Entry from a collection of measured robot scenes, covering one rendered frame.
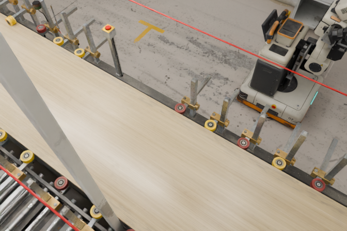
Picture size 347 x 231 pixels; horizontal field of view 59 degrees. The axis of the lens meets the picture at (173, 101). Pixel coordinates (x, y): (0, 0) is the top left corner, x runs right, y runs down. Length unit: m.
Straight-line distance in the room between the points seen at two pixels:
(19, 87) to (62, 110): 1.57
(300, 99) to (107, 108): 1.85
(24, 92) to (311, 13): 3.97
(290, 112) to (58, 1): 3.46
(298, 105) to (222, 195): 1.50
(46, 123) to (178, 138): 1.29
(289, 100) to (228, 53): 1.04
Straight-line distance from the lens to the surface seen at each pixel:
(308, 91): 3.31
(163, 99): 2.50
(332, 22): 2.56
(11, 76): 0.77
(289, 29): 2.88
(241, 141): 2.10
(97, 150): 2.11
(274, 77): 2.91
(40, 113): 0.88
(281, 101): 3.14
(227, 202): 1.93
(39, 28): 3.03
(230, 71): 3.64
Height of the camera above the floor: 2.73
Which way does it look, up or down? 55 degrees down
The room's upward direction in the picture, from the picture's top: 2 degrees counter-clockwise
